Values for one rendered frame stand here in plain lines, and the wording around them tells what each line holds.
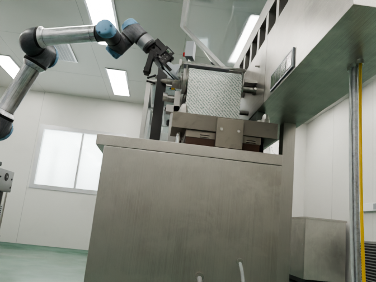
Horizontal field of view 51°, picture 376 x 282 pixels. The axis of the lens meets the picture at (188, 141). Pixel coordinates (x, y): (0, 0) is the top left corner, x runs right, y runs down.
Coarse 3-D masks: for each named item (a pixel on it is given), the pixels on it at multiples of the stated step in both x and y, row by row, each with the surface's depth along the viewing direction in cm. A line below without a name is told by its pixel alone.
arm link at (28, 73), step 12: (48, 48) 184; (24, 60) 185; (36, 60) 184; (48, 60) 187; (24, 72) 184; (36, 72) 186; (12, 84) 183; (24, 84) 184; (12, 96) 183; (24, 96) 187; (0, 108) 182; (12, 108) 184; (0, 120) 180; (12, 120) 185; (0, 132) 182
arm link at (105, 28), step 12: (108, 24) 164; (24, 36) 173; (36, 36) 171; (48, 36) 171; (60, 36) 170; (72, 36) 169; (84, 36) 168; (96, 36) 167; (108, 36) 166; (120, 36) 173; (24, 48) 176; (36, 48) 176
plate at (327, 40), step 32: (320, 0) 110; (352, 0) 89; (288, 32) 137; (320, 32) 107; (352, 32) 100; (256, 64) 183; (320, 64) 120; (256, 96) 175; (288, 96) 150; (320, 96) 147
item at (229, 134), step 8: (224, 120) 145; (232, 120) 145; (240, 120) 146; (216, 128) 145; (224, 128) 145; (232, 128) 145; (240, 128) 145; (216, 136) 144; (224, 136) 144; (232, 136) 144; (240, 136) 144; (216, 144) 143; (224, 144) 143; (232, 144) 144; (240, 144) 144
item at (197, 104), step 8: (192, 96) 169; (200, 96) 169; (208, 96) 169; (192, 104) 168; (200, 104) 168; (208, 104) 169; (216, 104) 169; (224, 104) 169; (232, 104) 170; (192, 112) 167; (200, 112) 168; (208, 112) 168; (216, 112) 168; (224, 112) 169; (232, 112) 169
